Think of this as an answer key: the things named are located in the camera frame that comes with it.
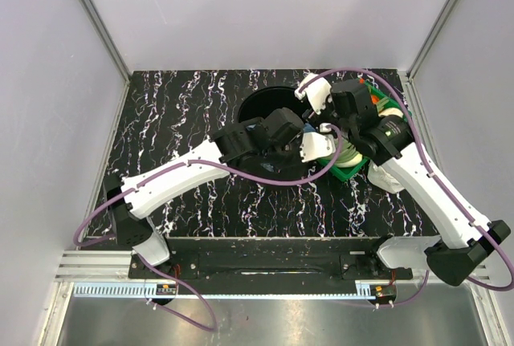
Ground detached blue trash bag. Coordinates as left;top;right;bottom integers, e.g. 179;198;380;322
246;123;276;177

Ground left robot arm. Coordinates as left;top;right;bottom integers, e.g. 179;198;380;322
103;108;304;278

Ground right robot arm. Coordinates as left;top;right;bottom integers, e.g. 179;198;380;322
295;75;511;287

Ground black trash bin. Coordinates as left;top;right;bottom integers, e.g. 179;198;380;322
237;86;315;181

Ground green long beans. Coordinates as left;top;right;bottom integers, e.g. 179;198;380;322
334;141;364;168

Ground yellow white cabbage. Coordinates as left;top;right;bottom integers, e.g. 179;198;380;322
379;108;404;118

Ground green vegetable basket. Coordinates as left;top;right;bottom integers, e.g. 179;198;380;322
320;79;414;181

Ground white crumpled paper ball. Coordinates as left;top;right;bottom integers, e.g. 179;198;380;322
367;162;405;194

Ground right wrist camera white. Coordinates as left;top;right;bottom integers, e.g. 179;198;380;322
294;73;332;115

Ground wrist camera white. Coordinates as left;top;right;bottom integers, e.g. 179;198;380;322
294;73;332;115
299;123;344;163

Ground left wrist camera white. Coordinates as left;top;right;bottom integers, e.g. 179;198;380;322
299;123;344;163

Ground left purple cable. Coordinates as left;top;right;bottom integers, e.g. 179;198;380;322
71;123;345;332

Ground purple cable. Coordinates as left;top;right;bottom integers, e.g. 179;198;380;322
298;67;514;309
71;123;345;332

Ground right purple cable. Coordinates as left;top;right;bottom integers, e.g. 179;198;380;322
298;67;514;309

